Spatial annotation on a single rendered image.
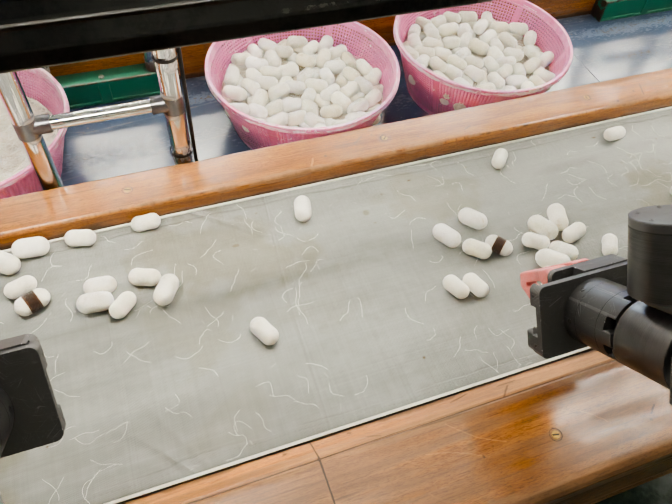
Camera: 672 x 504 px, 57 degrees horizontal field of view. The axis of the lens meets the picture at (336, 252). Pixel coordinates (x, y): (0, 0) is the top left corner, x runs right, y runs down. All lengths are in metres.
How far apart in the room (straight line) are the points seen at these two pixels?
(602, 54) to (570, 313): 0.74
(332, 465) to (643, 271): 0.29
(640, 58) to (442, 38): 0.37
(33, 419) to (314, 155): 0.45
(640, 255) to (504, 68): 0.56
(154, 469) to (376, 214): 0.36
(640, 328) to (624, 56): 0.80
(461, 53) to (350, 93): 0.20
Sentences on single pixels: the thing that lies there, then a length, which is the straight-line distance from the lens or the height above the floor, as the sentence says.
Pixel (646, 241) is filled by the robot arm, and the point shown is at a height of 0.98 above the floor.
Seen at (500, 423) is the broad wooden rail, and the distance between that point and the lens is 0.59.
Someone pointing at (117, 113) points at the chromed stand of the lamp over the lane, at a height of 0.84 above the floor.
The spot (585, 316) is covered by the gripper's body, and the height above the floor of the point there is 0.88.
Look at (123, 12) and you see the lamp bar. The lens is 0.42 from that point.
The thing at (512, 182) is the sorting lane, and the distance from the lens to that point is 0.81.
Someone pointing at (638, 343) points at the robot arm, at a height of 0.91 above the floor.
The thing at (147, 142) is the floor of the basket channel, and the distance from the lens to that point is 0.91.
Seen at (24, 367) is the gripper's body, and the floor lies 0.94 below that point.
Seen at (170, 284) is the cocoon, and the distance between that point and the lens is 0.65.
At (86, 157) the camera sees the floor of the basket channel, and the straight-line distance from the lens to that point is 0.91.
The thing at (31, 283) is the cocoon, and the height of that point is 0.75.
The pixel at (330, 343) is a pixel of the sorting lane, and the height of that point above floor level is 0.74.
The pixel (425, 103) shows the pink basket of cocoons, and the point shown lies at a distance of 0.96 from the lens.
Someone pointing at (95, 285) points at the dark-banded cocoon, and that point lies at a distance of 0.66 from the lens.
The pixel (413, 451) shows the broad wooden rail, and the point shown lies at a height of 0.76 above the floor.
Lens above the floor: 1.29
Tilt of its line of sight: 53 degrees down
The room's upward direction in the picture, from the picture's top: 6 degrees clockwise
